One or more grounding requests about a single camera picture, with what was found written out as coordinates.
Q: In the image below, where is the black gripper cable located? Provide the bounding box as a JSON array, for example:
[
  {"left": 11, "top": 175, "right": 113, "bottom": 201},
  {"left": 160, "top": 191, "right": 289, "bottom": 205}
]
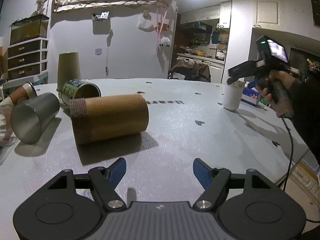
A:
[{"left": 281, "top": 117, "right": 320, "bottom": 223}]

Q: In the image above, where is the white hanging bag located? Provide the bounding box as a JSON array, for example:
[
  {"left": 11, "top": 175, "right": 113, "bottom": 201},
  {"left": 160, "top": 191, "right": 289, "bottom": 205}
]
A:
[{"left": 138, "top": 17, "right": 155, "bottom": 33}]

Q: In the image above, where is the white plush toy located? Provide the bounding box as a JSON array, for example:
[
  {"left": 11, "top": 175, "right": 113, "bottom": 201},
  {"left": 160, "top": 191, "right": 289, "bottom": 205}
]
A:
[{"left": 159, "top": 37, "right": 171, "bottom": 47}]

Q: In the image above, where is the brown sleeve coffee cup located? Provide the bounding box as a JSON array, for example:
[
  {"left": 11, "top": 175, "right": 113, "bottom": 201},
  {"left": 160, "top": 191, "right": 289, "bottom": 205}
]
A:
[{"left": 1, "top": 82, "right": 37, "bottom": 111}]

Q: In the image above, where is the right gloved hand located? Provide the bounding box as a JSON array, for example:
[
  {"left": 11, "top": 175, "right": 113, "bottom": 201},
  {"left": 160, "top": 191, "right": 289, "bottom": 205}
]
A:
[{"left": 256, "top": 70, "right": 302, "bottom": 120}]

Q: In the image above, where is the chair with draped clothes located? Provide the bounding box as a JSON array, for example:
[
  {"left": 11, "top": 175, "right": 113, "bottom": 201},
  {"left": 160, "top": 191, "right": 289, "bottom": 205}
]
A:
[{"left": 171, "top": 59, "right": 211, "bottom": 82}]

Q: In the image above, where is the dried flower vase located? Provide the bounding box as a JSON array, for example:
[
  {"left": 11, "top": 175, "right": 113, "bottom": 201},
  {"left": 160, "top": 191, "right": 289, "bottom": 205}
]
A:
[{"left": 36, "top": 0, "right": 48, "bottom": 15}]

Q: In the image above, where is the glass fish tank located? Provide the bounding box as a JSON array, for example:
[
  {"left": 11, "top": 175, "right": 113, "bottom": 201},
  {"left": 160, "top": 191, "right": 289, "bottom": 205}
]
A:
[{"left": 10, "top": 14, "right": 49, "bottom": 45}]

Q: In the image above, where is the olive paper cup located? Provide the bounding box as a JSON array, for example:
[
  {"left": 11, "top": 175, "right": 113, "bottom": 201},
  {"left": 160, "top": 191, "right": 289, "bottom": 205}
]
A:
[{"left": 56, "top": 52, "right": 81, "bottom": 98}]

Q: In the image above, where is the blue tissue box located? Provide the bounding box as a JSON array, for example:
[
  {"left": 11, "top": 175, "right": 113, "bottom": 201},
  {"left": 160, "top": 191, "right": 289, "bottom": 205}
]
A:
[{"left": 241, "top": 81, "right": 270, "bottom": 107}]

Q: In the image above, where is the green printed cup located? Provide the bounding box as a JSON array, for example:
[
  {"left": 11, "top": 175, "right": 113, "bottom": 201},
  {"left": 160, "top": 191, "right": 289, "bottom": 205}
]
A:
[{"left": 61, "top": 79, "right": 101, "bottom": 105}]

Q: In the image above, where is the white ceramic patterned cup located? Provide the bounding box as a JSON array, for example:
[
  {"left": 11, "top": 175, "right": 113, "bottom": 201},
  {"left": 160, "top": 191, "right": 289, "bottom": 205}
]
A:
[{"left": 222, "top": 80, "right": 245, "bottom": 111}]

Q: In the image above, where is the brown cardboard sleeve cup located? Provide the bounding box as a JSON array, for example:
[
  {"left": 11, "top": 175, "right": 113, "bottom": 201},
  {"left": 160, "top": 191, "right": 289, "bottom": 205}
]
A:
[{"left": 69, "top": 94, "right": 149, "bottom": 145}]

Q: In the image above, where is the clear glass with bands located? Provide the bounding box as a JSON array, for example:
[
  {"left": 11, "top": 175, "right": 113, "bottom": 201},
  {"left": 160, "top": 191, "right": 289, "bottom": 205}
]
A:
[{"left": 1, "top": 105, "right": 17, "bottom": 148}]

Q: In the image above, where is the grey metal tumbler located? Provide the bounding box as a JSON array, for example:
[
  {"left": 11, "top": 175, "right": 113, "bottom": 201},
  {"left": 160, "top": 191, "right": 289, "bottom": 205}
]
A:
[{"left": 10, "top": 93, "right": 60, "bottom": 145}]

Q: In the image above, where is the white plastic drawer unit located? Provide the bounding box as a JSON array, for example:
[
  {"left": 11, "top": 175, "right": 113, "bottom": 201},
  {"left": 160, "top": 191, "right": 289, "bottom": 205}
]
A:
[{"left": 8, "top": 37, "right": 49, "bottom": 80}]

